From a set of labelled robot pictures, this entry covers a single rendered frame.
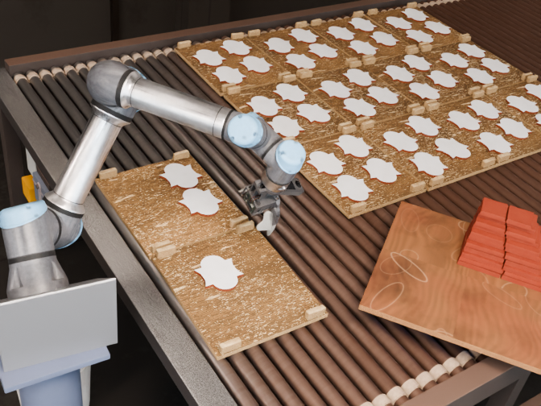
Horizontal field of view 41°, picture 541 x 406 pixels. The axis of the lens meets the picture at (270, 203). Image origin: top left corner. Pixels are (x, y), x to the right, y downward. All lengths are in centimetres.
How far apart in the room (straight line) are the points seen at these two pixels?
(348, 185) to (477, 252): 57
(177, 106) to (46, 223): 45
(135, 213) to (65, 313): 53
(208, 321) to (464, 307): 69
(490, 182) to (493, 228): 69
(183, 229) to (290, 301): 42
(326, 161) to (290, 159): 81
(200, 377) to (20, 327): 45
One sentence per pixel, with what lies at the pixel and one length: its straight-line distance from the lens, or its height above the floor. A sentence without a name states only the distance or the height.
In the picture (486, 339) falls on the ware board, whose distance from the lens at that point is 195.
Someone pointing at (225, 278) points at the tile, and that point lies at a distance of 205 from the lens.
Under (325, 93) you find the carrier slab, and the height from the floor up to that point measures 94.
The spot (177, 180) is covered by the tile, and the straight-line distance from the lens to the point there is 238.
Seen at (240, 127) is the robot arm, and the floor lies 149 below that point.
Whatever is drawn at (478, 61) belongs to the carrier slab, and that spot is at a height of 94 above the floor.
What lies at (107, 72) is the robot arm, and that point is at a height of 151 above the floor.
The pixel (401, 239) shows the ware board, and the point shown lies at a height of 104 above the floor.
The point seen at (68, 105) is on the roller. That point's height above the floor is 92.
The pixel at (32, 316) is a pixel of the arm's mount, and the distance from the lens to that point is 183.
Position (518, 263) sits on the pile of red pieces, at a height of 111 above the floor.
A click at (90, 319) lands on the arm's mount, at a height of 99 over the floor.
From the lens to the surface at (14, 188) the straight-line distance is 324.
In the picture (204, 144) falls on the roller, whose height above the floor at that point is 92.
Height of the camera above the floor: 239
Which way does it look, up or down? 38 degrees down
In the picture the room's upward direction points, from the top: 8 degrees clockwise
